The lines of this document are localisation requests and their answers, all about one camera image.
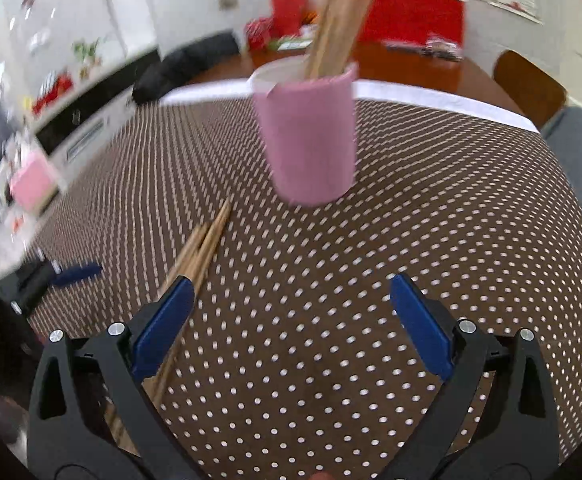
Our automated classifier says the red gift bag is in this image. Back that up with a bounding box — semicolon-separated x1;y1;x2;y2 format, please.
358;0;466;46

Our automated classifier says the bundle of wooden chopsticks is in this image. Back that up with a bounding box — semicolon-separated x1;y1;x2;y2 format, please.
303;0;397;81

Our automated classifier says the potted green plant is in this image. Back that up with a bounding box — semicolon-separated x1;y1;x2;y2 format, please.
71;37;107;81

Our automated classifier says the white sideboard cabinet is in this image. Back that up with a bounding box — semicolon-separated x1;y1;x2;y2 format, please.
0;42;164;196

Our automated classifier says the row of red soda cans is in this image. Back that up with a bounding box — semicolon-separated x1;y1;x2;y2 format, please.
243;17;272;51

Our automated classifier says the wooden chopstick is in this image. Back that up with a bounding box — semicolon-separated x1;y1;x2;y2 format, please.
163;222;211;286
158;230;202;291
144;199;233;408

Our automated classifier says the brown wooden chair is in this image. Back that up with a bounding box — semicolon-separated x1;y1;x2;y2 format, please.
492;50;569;128

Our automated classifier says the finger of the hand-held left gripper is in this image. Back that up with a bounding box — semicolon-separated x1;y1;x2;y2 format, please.
52;261;103;289
0;260;60;314

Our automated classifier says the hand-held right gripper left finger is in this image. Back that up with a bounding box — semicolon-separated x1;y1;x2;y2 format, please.
26;275;207;480

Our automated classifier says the red tissue box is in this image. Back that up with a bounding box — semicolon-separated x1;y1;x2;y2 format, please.
31;72;74;116

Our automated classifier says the pink cup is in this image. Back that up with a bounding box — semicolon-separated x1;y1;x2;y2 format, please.
248;57;359;207

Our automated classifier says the red upright box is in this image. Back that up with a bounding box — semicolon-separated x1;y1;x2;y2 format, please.
271;0;308;38

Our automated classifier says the brown polka dot tablecloth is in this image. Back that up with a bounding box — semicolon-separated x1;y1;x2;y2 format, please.
21;95;582;480

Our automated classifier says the black jacket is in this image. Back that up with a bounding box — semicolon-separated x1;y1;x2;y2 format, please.
131;31;239;106

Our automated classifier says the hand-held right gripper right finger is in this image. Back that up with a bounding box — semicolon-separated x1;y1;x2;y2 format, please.
390;273;562;480

